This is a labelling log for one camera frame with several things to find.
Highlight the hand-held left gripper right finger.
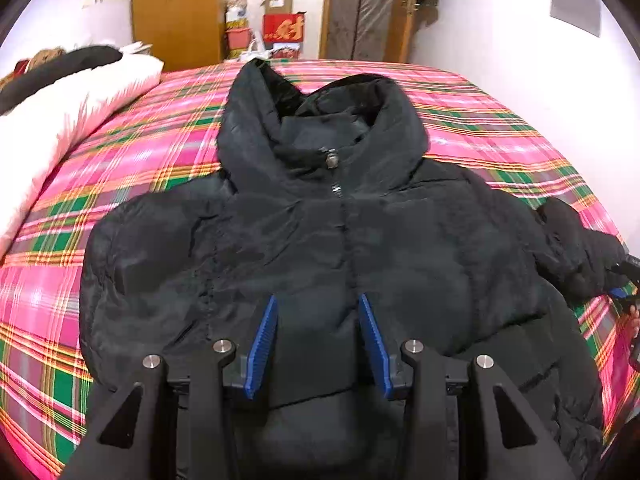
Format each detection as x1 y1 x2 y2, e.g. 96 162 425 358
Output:
358 294 576 480

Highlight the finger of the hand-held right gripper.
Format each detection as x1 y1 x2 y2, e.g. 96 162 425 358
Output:
609 286 640 312
607 255 640 279

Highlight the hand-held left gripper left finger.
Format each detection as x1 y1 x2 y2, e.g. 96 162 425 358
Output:
60 294 279 480

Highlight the black puffer jacket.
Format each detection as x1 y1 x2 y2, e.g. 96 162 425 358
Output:
79 57 633 480

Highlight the pink plaid bed sheet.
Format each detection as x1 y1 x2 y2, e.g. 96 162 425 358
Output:
0 59 640 480

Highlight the white plastic bag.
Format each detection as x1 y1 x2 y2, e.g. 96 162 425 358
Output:
240 35 274 63

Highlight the pale pink quilt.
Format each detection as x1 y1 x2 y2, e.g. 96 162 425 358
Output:
0 50 165 256

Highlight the stack of colourful gift boxes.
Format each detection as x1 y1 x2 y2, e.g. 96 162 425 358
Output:
224 0 254 63

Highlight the red gift box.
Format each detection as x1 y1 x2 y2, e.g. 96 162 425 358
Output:
262 12 306 45

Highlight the wooden door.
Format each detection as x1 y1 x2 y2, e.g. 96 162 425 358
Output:
385 0 432 63

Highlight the brown cardboard box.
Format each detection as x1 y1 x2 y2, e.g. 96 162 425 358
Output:
259 0 296 18

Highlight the black pillow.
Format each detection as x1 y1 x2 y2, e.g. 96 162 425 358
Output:
0 46 124 116

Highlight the wooden wardrobe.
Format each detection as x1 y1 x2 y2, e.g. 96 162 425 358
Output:
131 0 231 73

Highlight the brown plush toy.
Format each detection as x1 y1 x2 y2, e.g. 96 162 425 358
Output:
25 47 68 68

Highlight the grey wall panel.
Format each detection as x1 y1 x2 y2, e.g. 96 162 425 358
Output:
550 0 601 38

